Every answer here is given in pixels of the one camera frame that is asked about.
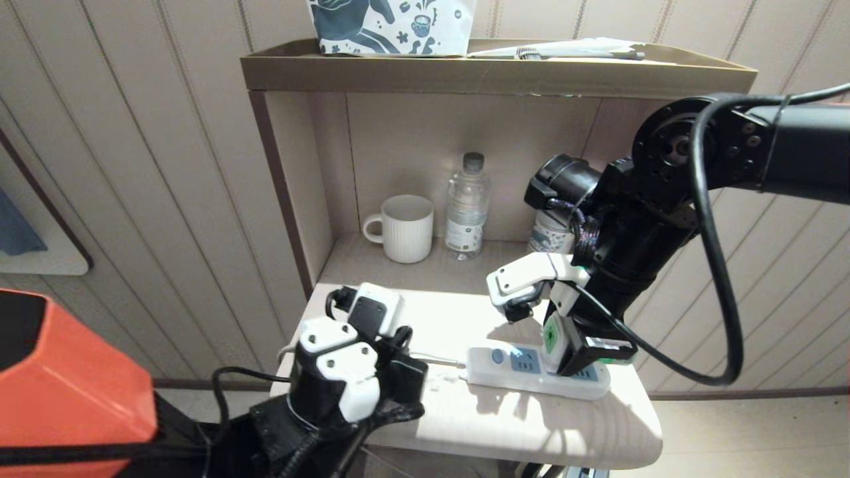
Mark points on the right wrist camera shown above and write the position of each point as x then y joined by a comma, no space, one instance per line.
524,279

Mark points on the grey pen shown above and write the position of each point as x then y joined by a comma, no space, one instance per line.
597,56

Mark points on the white patterned jar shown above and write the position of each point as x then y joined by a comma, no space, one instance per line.
548,238

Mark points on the white ribbed mug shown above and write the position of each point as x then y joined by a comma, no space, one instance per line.
406,232

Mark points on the white green mosquito repellent device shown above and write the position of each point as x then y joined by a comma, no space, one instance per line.
552,338

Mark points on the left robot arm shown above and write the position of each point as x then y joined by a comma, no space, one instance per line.
66,398

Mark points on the beige wooden shelf unit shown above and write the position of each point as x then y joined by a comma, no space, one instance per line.
398,74

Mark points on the clear plastic water bottle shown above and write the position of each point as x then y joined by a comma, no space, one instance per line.
466,219

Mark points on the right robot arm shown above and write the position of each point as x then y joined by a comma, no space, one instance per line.
797,153

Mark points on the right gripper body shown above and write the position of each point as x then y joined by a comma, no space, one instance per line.
627,259

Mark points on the white power strip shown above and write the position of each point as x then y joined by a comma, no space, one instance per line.
505,373

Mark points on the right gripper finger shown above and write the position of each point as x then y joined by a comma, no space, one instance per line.
576,364

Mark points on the white blue patterned bag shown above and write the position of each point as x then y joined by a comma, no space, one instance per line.
372,26

